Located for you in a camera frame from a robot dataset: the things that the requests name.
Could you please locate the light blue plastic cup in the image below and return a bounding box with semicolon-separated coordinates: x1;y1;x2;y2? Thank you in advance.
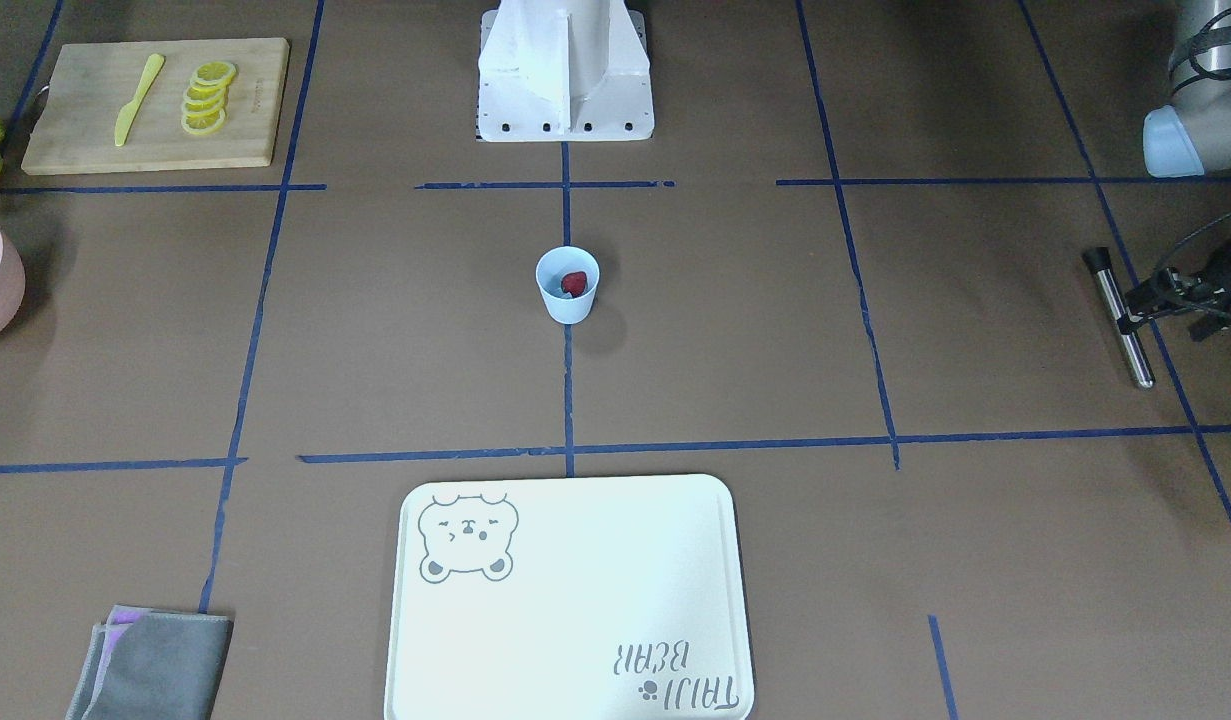
534;246;601;325

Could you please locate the red strawberry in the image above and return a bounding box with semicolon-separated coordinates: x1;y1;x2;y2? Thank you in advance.
559;272;588;299

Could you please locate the wooden cutting board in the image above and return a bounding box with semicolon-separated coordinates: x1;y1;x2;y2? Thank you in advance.
21;37;291;176

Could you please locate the yellow plastic knife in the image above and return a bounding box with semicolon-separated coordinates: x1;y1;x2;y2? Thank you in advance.
113;53;166;149

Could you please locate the cream bear serving tray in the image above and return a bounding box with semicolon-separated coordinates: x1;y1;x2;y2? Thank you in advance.
382;474;756;719

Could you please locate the grey folded cloth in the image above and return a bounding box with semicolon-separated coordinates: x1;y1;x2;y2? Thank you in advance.
65;609;234;719

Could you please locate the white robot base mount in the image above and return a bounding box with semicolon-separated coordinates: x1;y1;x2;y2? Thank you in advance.
475;1;655;143

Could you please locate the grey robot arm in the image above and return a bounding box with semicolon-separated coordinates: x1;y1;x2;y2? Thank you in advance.
1117;1;1231;342

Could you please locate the purple folded cloth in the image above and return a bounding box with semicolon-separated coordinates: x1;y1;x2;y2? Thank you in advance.
91;606;154;702

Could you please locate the lemon slice front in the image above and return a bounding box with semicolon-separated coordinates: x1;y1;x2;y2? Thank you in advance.
180;108;228;137

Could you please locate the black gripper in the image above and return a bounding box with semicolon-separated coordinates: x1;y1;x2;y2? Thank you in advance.
1117;238;1231;342

